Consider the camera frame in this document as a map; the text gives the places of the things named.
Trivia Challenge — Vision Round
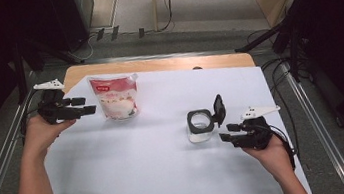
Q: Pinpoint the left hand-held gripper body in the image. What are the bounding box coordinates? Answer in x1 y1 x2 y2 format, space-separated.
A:
32 77 75 128

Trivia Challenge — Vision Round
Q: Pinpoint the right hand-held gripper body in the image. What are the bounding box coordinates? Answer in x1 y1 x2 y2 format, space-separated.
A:
228 102 286 153

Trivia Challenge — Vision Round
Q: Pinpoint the glass jar with black lid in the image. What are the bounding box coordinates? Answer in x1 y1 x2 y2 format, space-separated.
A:
182 93 230 144

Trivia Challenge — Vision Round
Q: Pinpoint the red and white sugar pouch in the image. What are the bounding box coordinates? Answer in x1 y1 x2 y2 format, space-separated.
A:
87 69 144 124

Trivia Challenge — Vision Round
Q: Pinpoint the person's left hand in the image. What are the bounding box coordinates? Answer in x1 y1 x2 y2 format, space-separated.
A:
20 109 80 161

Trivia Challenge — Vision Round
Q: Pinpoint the person's right hand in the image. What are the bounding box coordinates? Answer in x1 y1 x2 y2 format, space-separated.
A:
240 134 296 186

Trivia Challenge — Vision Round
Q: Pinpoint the wooden table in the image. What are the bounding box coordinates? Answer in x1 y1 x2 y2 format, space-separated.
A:
58 41 272 194

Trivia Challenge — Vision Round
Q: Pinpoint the black cabinet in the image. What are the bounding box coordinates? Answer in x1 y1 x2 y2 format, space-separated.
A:
47 0 101 55

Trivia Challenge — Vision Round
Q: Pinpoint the black metal stand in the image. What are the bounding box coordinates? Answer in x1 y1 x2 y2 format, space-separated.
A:
229 8 313 91

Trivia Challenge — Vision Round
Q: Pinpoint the right hand-held gripper cable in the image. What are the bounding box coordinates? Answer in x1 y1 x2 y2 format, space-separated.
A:
263 120 300 174

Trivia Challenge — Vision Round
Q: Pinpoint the black floor cable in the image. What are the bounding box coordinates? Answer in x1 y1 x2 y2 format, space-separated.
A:
245 27 276 48
259 55 303 162

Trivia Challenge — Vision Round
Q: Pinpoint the white floor cable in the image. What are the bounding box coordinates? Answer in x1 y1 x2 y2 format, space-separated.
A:
65 32 102 64

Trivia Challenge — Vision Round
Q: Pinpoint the black hanging cable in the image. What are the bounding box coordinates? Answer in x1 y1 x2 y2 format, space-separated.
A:
153 0 179 33

